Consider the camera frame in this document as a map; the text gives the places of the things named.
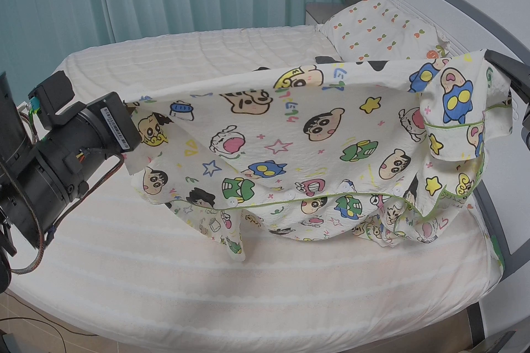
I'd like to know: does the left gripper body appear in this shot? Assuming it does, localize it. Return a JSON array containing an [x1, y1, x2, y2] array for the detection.
[[81, 92, 142, 162]]

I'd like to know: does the white printed pyjama top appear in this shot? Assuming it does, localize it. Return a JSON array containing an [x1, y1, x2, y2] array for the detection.
[[122, 49, 514, 263]]

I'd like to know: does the bed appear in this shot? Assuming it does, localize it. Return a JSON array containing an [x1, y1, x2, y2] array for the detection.
[[6, 0, 530, 353]]

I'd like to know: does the grey bedside table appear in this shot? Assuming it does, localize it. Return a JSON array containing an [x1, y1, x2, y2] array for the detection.
[[305, 0, 372, 25]]

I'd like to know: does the black garment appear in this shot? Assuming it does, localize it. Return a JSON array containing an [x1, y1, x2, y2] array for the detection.
[[315, 55, 391, 71]]

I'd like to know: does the white printed pillow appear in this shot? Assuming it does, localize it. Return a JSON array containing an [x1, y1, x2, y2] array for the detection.
[[322, 0, 451, 63]]

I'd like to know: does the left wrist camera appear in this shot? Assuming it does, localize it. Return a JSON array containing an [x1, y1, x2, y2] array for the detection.
[[28, 70, 89, 133]]

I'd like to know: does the black cable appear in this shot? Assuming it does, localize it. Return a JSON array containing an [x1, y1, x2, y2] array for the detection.
[[8, 156, 126, 276], [0, 316, 100, 353]]

